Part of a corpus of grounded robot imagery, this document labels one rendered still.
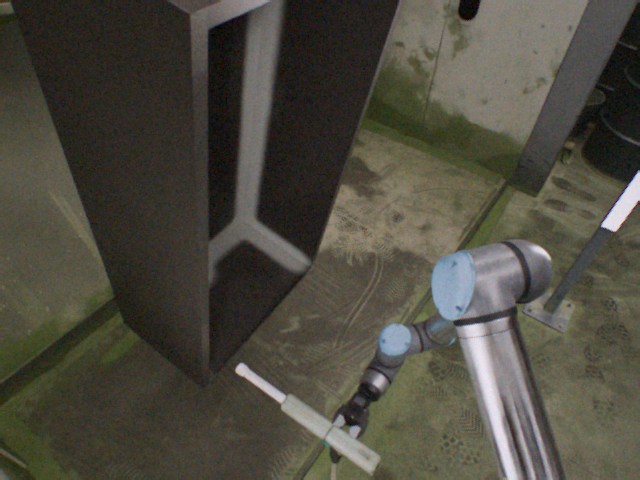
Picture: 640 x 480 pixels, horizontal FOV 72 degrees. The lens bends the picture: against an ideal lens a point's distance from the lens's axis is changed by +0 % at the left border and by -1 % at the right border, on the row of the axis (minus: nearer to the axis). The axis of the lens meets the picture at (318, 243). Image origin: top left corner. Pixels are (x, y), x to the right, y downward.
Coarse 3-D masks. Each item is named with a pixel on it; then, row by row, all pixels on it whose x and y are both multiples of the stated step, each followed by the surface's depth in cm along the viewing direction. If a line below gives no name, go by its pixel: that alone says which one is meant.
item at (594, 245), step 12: (600, 228) 176; (588, 240) 185; (600, 240) 179; (588, 252) 185; (576, 264) 192; (588, 264) 188; (564, 276) 201; (576, 276) 195; (564, 288) 203; (552, 300) 211; (552, 312) 215
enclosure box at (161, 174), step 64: (64, 0) 55; (128, 0) 48; (192, 0) 46; (256, 0) 52; (320, 0) 102; (384, 0) 93; (64, 64) 65; (128, 64) 56; (192, 64) 49; (256, 64) 124; (320, 64) 113; (64, 128) 79; (128, 128) 66; (192, 128) 56; (256, 128) 142; (320, 128) 126; (128, 192) 80; (192, 192) 66; (256, 192) 163; (320, 192) 143; (128, 256) 102; (192, 256) 81; (256, 256) 172; (128, 320) 140; (192, 320) 104; (256, 320) 157
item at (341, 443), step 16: (240, 368) 134; (256, 384) 132; (288, 400) 128; (304, 416) 125; (320, 416) 125; (320, 432) 122; (336, 432) 122; (336, 448) 122; (352, 448) 120; (368, 448) 120; (368, 464) 117
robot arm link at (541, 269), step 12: (504, 240) 85; (516, 240) 84; (528, 252) 81; (540, 252) 82; (528, 264) 79; (540, 264) 80; (552, 264) 85; (540, 276) 80; (552, 276) 84; (540, 288) 82; (528, 300) 88; (420, 324) 135; (432, 324) 127; (444, 324) 120; (420, 336) 132; (432, 336) 129; (444, 336) 124; (456, 336) 124; (432, 348) 135
